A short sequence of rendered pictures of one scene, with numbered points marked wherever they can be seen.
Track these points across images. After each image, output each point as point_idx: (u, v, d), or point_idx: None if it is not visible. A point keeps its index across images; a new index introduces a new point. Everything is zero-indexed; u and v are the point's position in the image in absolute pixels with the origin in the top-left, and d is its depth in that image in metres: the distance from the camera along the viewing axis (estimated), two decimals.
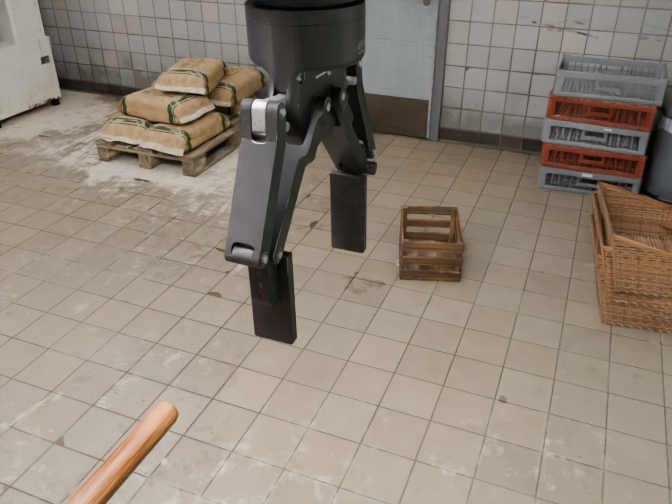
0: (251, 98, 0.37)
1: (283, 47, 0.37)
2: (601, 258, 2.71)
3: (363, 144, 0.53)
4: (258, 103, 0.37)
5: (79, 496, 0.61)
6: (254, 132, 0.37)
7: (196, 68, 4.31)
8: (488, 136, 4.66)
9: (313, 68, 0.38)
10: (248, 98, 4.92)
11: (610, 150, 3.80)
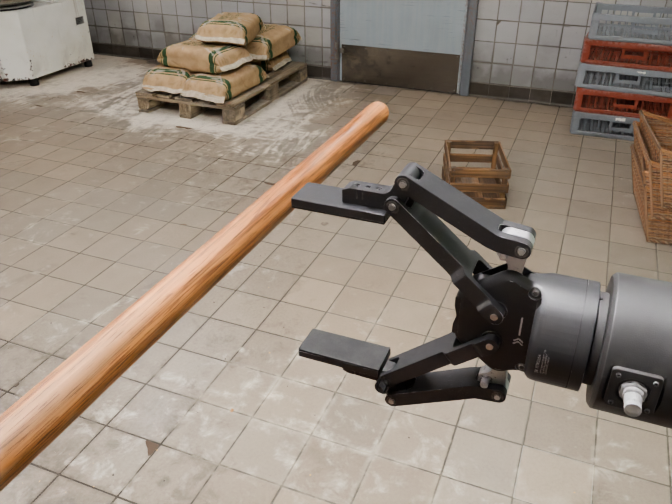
0: (535, 239, 0.42)
1: (566, 286, 0.41)
2: (648, 175, 2.82)
3: (402, 394, 0.51)
4: (533, 238, 0.41)
5: (338, 135, 0.71)
6: (508, 228, 0.42)
7: (235, 20, 4.41)
8: (518, 89, 4.76)
9: (542, 302, 0.41)
10: (281, 55, 5.02)
11: (644, 93, 3.90)
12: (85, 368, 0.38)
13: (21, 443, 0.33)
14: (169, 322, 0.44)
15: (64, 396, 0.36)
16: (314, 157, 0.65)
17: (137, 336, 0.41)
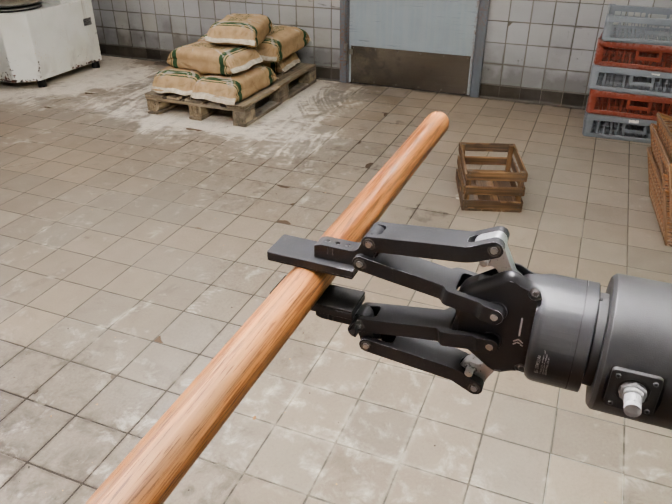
0: (508, 234, 0.42)
1: (566, 286, 0.41)
2: (667, 178, 2.79)
3: (377, 339, 0.50)
4: (502, 234, 0.42)
5: (406, 147, 0.69)
6: (477, 236, 0.43)
7: (245, 21, 4.39)
8: (529, 91, 4.74)
9: (542, 303, 0.41)
10: (291, 56, 5.00)
11: (658, 95, 3.87)
12: (203, 407, 0.35)
13: (150, 493, 0.31)
14: (274, 352, 0.41)
15: (186, 439, 0.34)
16: (388, 172, 0.63)
17: (247, 370, 0.39)
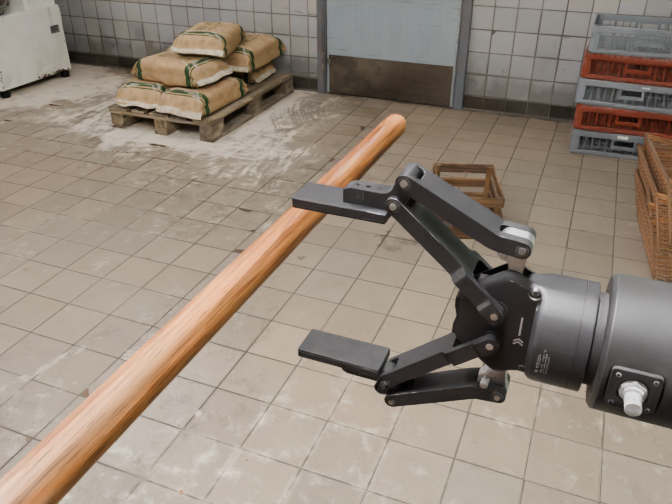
0: (535, 239, 0.42)
1: (566, 286, 0.41)
2: (655, 208, 2.56)
3: (401, 395, 0.51)
4: (533, 238, 0.41)
5: (358, 148, 0.72)
6: (508, 228, 0.42)
7: (214, 31, 4.16)
8: (514, 103, 4.51)
9: (542, 302, 0.41)
10: (265, 66, 4.77)
11: (648, 110, 3.64)
12: (129, 386, 0.38)
13: (71, 462, 0.34)
14: (205, 338, 0.44)
15: (110, 415, 0.37)
16: (337, 171, 0.66)
17: (176, 354, 0.42)
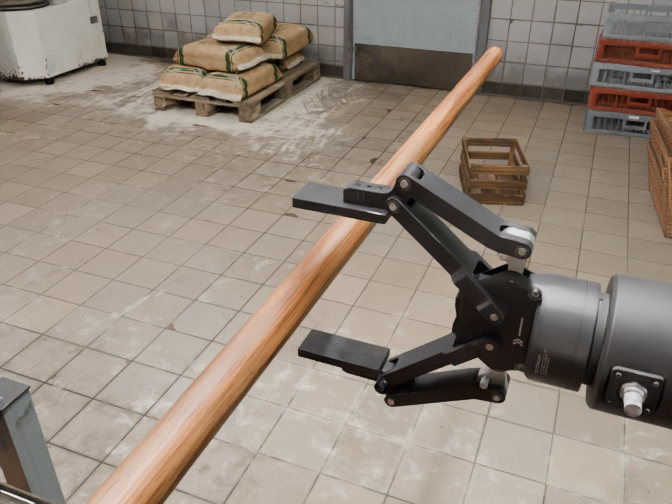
0: (535, 239, 0.42)
1: (566, 286, 0.41)
2: (667, 171, 2.86)
3: (401, 395, 0.51)
4: (533, 238, 0.41)
5: (479, 63, 1.02)
6: (508, 228, 0.42)
7: (251, 19, 4.46)
8: (530, 88, 4.81)
9: (542, 303, 0.41)
10: (295, 54, 5.07)
11: (657, 91, 3.94)
12: (410, 156, 0.68)
13: None
14: (433, 146, 0.74)
15: (407, 165, 0.66)
16: (472, 74, 0.96)
17: (425, 147, 0.71)
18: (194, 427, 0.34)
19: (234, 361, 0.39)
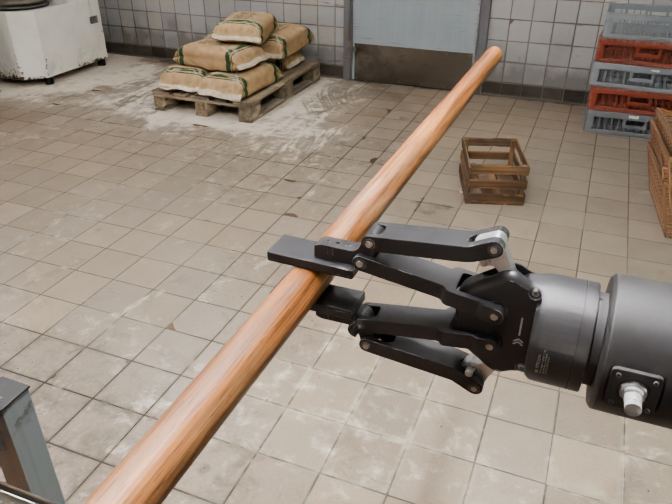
0: (508, 234, 0.42)
1: (566, 286, 0.41)
2: (667, 171, 2.86)
3: (377, 339, 0.50)
4: (502, 234, 0.42)
5: (479, 63, 1.02)
6: (477, 236, 0.43)
7: (251, 19, 4.46)
8: (530, 88, 4.81)
9: (542, 302, 0.41)
10: (295, 54, 5.07)
11: (657, 91, 3.94)
12: (410, 155, 0.68)
13: (399, 179, 0.64)
14: (433, 145, 0.74)
15: (407, 165, 0.66)
16: (472, 74, 0.96)
17: (424, 147, 0.71)
18: (193, 426, 0.34)
19: (233, 360, 0.38)
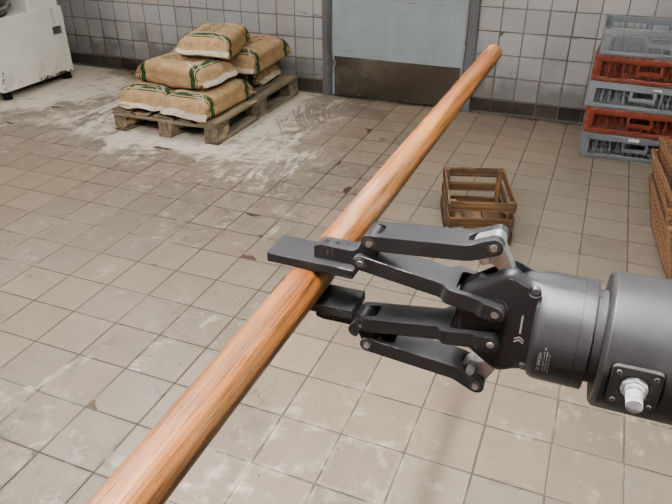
0: (507, 232, 0.42)
1: (566, 283, 0.41)
2: (671, 213, 2.51)
3: (377, 339, 0.50)
4: (501, 232, 0.42)
5: (478, 61, 1.02)
6: (477, 234, 0.43)
7: (219, 32, 4.11)
8: (522, 105, 4.46)
9: (543, 300, 0.41)
10: (270, 68, 4.72)
11: (660, 113, 3.59)
12: (410, 154, 0.68)
13: (398, 179, 0.64)
14: (432, 144, 0.74)
15: (407, 164, 0.66)
16: (471, 72, 0.96)
17: (424, 146, 0.71)
18: (194, 428, 0.34)
19: (233, 362, 0.38)
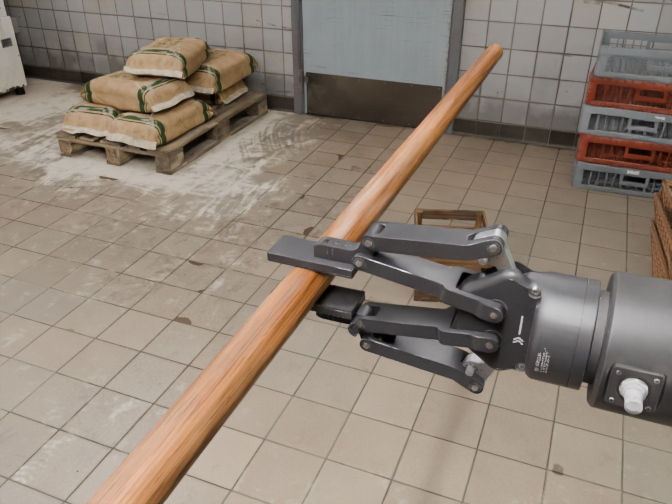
0: (507, 232, 0.42)
1: (566, 284, 0.41)
2: None
3: (377, 339, 0.50)
4: (501, 232, 0.42)
5: (480, 61, 1.01)
6: (477, 234, 0.43)
7: (172, 48, 3.70)
8: (510, 128, 4.05)
9: (542, 300, 0.41)
10: (235, 85, 4.31)
11: (662, 142, 3.18)
12: (410, 154, 0.68)
13: (399, 179, 0.63)
14: (433, 144, 0.74)
15: (407, 164, 0.66)
16: (472, 72, 0.96)
17: (425, 146, 0.71)
18: (193, 428, 0.34)
19: (233, 362, 0.39)
